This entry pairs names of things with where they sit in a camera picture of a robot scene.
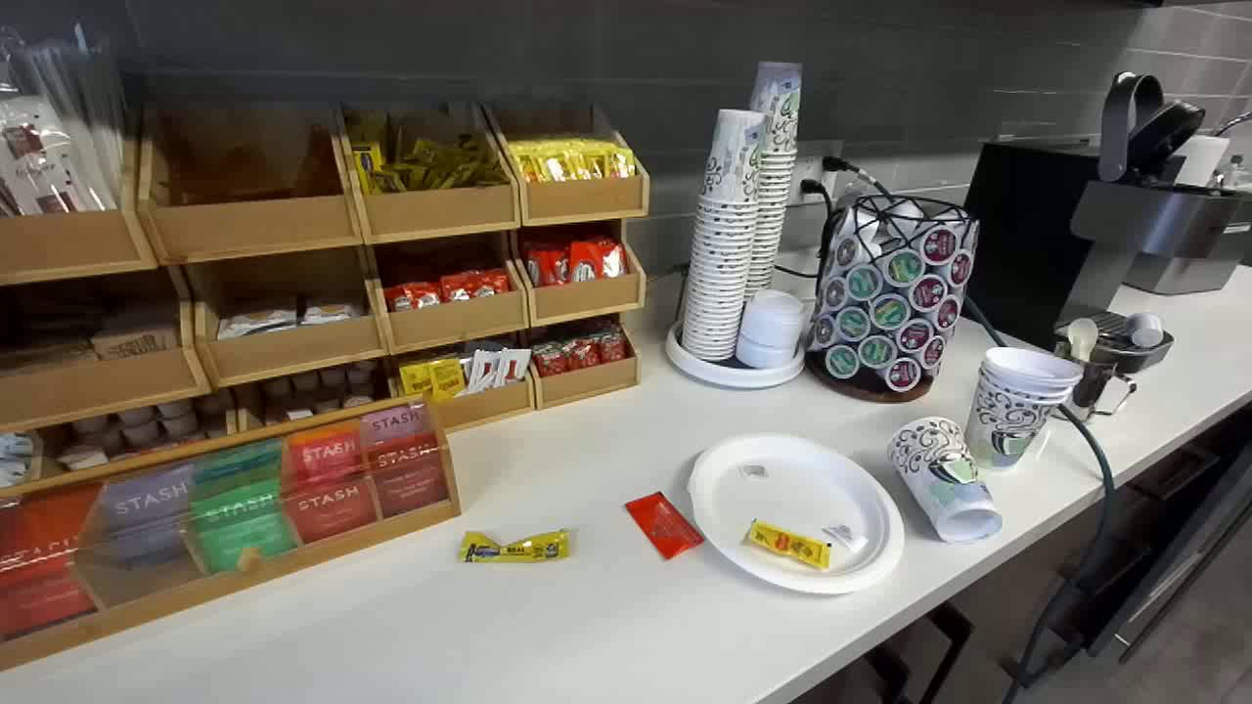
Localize yellow sachet red print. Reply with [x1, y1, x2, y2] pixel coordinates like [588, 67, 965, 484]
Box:
[740, 518, 843, 574]

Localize wooden bin shelf organizer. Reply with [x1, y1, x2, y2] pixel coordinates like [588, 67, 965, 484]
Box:
[0, 93, 654, 505]

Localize red and white sachets pile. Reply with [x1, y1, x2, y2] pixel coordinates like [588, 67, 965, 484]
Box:
[527, 325, 634, 379]

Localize white round cup holder base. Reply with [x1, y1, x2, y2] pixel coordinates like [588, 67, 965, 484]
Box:
[663, 317, 809, 394]

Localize red sachets white oval pile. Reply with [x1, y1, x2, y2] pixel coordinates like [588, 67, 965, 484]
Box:
[525, 233, 631, 290]

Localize tall paper cup stack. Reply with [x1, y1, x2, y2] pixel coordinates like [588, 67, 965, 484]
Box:
[678, 106, 772, 369]

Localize white cup lids stack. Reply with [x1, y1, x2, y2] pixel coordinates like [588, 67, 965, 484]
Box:
[731, 284, 809, 373]

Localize yellow and white sachets pile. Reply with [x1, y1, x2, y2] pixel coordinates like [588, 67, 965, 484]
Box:
[395, 342, 535, 403]

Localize white paper plate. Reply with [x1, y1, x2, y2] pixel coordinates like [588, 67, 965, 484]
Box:
[686, 430, 907, 601]

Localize tallest paper cup stack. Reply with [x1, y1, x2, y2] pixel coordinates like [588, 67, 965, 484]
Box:
[744, 60, 806, 301]

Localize maroon Stash tea packets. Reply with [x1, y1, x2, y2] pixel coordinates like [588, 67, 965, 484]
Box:
[355, 399, 453, 522]

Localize olive yellow sachets pile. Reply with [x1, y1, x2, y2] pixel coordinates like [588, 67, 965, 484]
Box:
[342, 119, 508, 198]

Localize small creamer cups pile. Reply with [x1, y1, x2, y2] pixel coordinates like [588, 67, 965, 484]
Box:
[255, 364, 385, 425]
[34, 394, 234, 479]

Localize red Stash tea packets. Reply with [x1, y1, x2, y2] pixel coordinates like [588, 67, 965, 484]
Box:
[278, 417, 385, 549]
[0, 484, 107, 643]

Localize patterned paper cup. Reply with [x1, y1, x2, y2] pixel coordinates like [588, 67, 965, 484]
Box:
[964, 344, 1087, 472]
[887, 416, 1004, 549]

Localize green Stash tea packets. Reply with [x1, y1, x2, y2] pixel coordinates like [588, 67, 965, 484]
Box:
[183, 437, 303, 574]

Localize black Keurig coffee machine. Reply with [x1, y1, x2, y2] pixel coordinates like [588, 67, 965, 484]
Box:
[964, 67, 1252, 351]

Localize wooden tea box clear lid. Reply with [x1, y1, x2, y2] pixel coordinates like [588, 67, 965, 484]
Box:
[0, 399, 465, 677]

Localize grey Stash tea packets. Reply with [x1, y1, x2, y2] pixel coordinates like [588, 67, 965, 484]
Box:
[86, 462, 204, 608]

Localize dark wood cabinet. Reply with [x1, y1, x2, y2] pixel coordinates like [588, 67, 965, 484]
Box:
[793, 403, 1252, 704]

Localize clear plastic packets pile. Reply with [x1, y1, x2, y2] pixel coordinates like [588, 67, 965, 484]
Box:
[0, 33, 125, 218]

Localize wire coffee pod carousel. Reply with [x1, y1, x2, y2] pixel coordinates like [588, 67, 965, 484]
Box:
[804, 189, 984, 406]

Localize black power cable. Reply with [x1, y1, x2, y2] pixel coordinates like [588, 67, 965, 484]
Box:
[774, 150, 907, 284]

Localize black cabinet door handle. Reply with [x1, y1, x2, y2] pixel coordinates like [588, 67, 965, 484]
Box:
[864, 643, 918, 704]
[916, 600, 978, 686]

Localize green cable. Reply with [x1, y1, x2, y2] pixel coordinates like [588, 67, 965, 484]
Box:
[997, 399, 1123, 691]

